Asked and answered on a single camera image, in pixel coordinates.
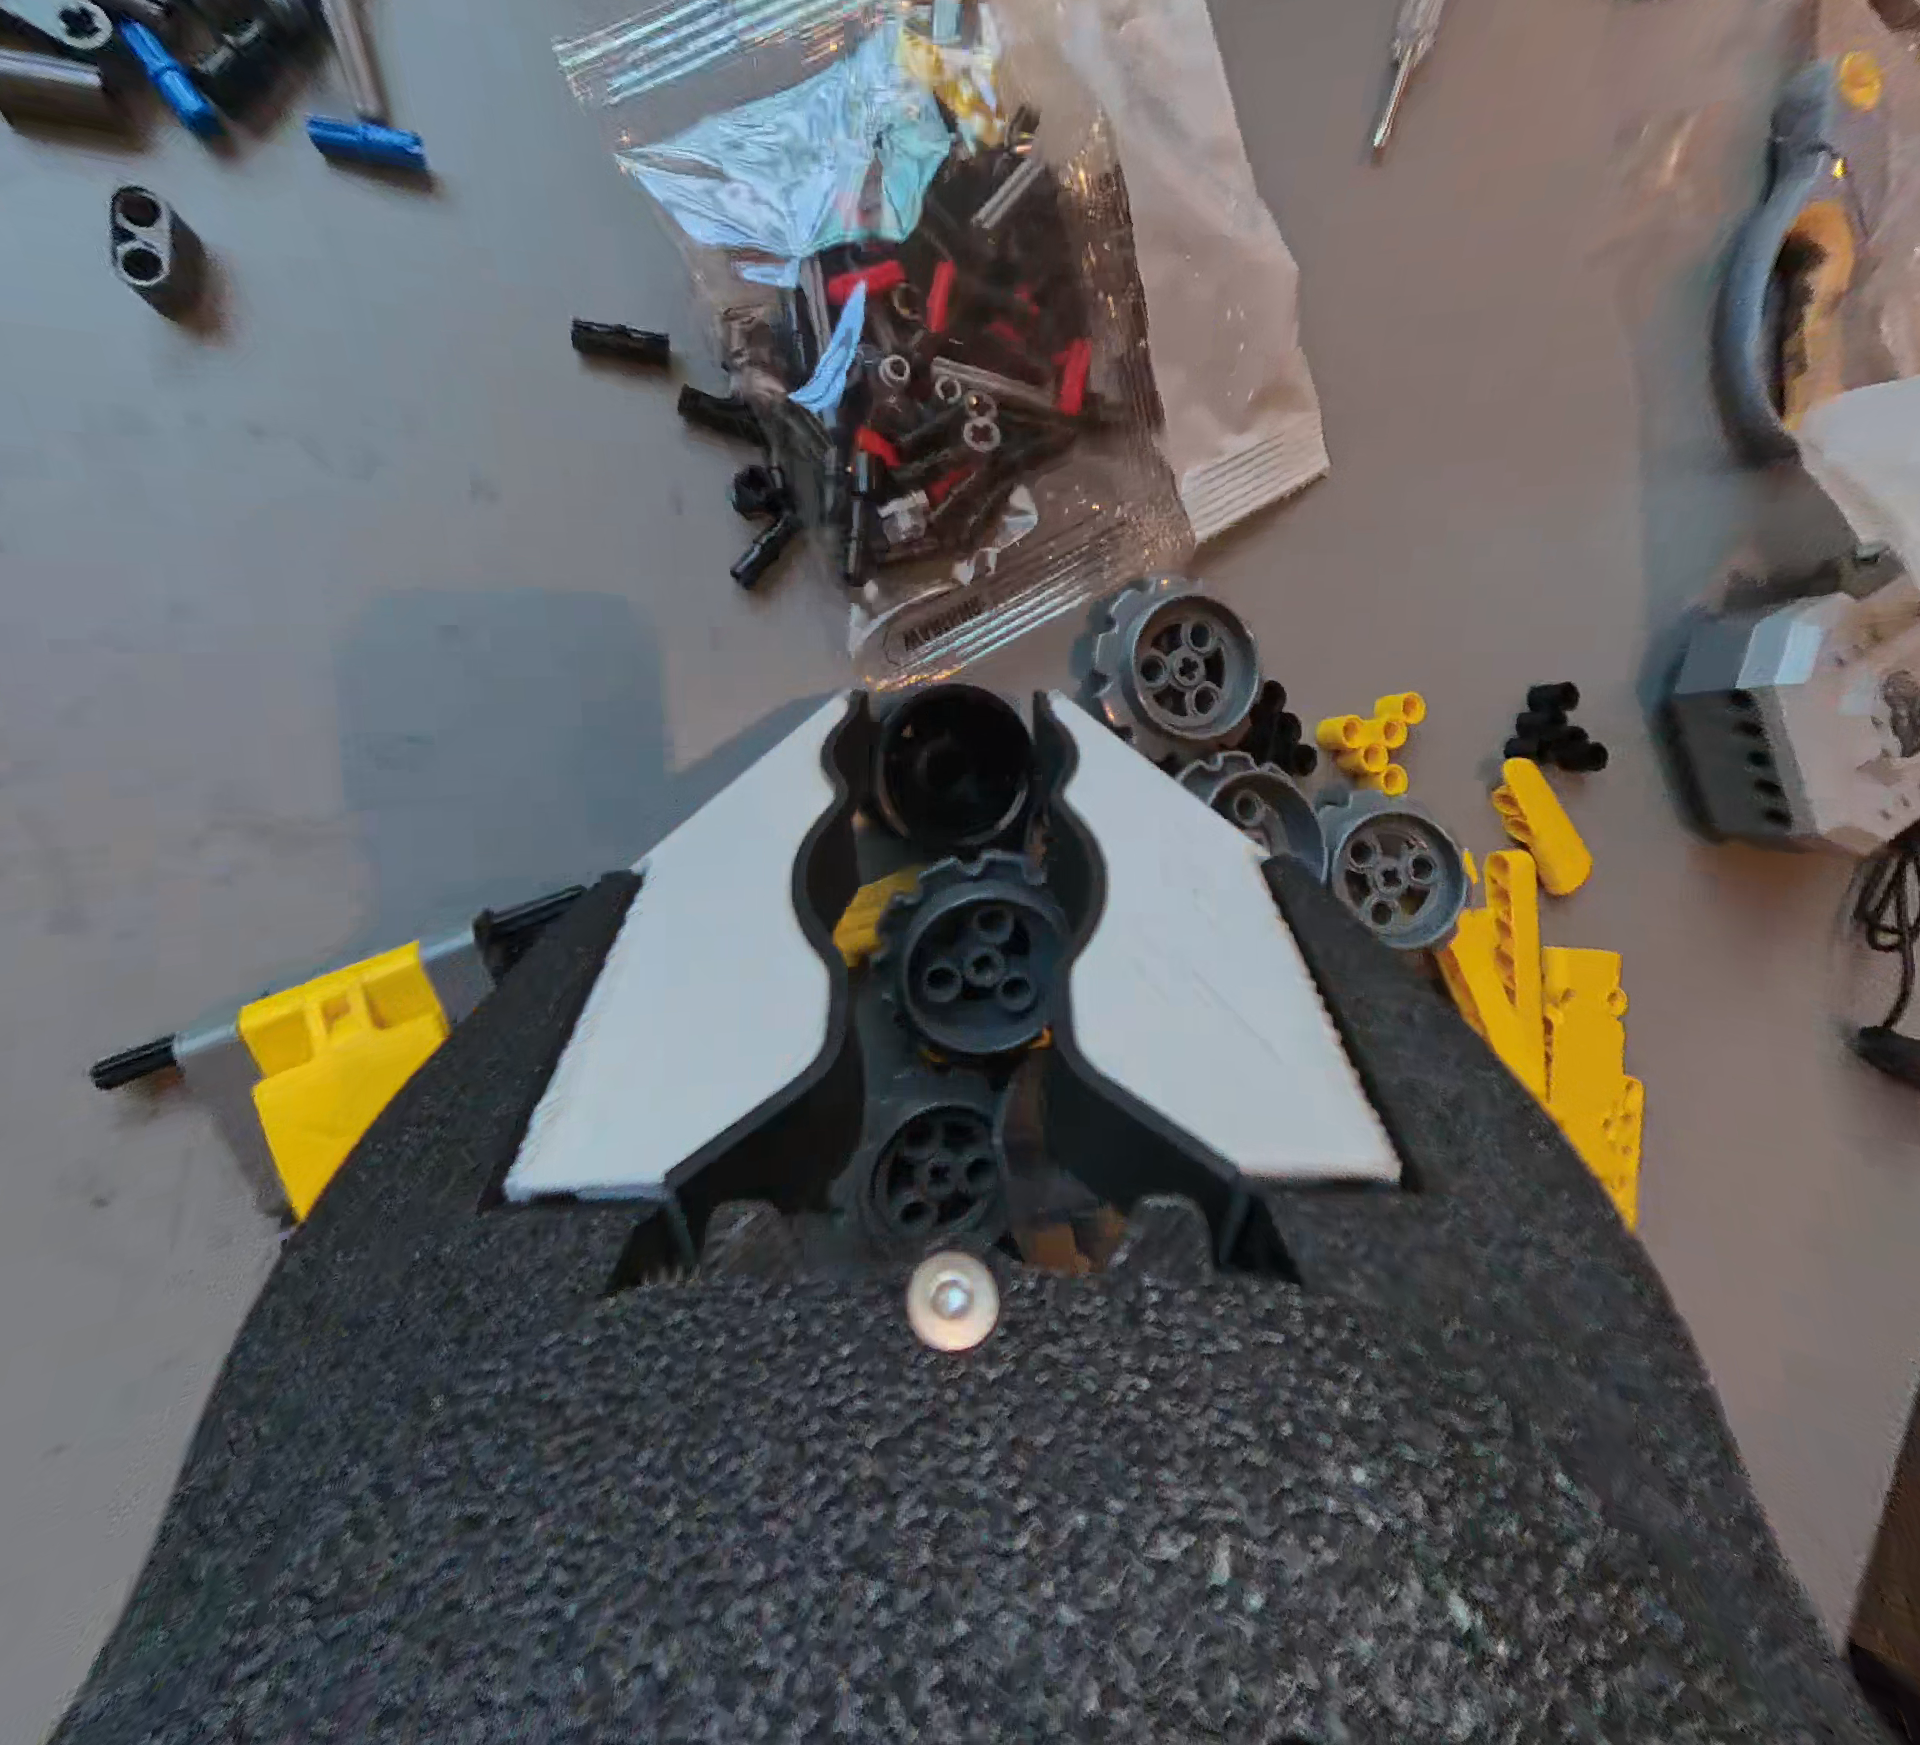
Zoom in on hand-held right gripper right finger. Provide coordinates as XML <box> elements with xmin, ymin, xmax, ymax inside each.
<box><xmin>1033</xmin><ymin>694</ymin><xmax>1405</xmax><ymax>1241</ymax></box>

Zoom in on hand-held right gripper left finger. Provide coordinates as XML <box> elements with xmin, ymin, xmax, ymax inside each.
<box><xmin>502</xmin><ymin>694</ymin><xmax>881</xmax><ymax>1241</ymax></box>

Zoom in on small grey connector brick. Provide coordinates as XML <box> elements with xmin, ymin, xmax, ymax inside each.
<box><xmin>103</xmin><ymin>181</ymin><xmax>208</xmax><ymax>310</ymax></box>

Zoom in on bag of red black parts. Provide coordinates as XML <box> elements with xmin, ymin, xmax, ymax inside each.
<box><xmin>553</xmin><ymin>0</ymin><xmax>1332</xmax><ymax>700</ymax></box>

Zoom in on thin black lead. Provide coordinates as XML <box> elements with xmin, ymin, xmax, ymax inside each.
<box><xmin>1843</xmin><ymin>828</ymin><xmax>1920</xmax><ymax>1091</ymax></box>

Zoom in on black tyre wheel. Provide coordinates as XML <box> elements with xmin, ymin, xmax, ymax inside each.
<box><xmin>869</xmin><ymin>683</ymin><xmax>1037</xmax><ymax>852</ymax></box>

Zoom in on black grey axle rod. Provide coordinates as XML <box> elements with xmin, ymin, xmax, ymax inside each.
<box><xmin>88</xmin><ymin>881</ymin><xmax>592</xmax><ymax>1093</ymax></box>

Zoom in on grey orange scissors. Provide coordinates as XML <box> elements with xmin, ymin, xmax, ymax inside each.
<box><xmin>1706</xmin><ymin>47</ymin><xmax>1890</xmax><ymax>465</ymax></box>

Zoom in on pile of wheels and beams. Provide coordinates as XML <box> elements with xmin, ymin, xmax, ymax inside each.
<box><xmin>832</xmin><ymin>575</ymin><xmax>1654</xmax><ymax>1265</ymax></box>

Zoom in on grey battery box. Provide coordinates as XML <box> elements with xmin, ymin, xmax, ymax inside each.
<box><xmin>1661</xmin><ymin>544</ymin><xmax>1920</xmax><ymax>852</ymax></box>

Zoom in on small clear handled tool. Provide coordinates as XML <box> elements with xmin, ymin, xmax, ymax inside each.
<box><xmin>1365</xmin><ymin>0</ymin><xmax>1469</xmax><ymax>166</ymax></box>

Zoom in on grey desk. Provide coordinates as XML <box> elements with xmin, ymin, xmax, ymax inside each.
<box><xmin>0</xmin><ymin>0</ymin><xmax>1920</xmax><ymax>1745</ymax></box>

